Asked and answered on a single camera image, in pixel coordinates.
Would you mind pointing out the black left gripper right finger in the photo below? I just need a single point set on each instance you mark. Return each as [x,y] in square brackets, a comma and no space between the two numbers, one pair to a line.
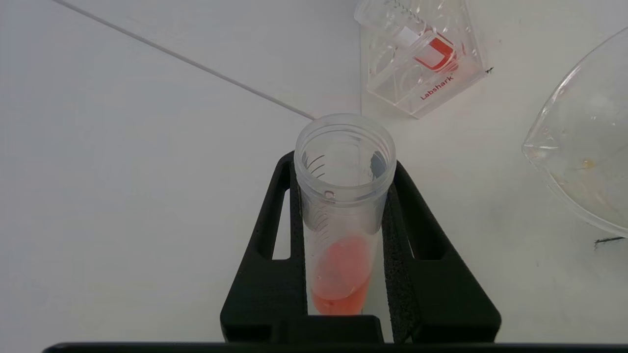
[441,304]

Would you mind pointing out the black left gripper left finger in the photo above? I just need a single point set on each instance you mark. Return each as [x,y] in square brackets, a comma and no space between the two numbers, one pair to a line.
[265,294]

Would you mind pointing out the test tube with orange pigment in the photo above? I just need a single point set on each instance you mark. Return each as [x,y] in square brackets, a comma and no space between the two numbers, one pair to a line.
[343,206]

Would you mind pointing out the clear glass beaker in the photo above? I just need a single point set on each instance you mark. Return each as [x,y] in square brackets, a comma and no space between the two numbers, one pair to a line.
[588,147]

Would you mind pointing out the clear acrylic test tube rack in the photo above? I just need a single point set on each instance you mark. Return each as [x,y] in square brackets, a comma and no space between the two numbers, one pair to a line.
[392,93]

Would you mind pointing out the test tube with red pigment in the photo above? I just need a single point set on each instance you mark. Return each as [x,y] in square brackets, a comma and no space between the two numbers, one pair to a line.
[434,51]

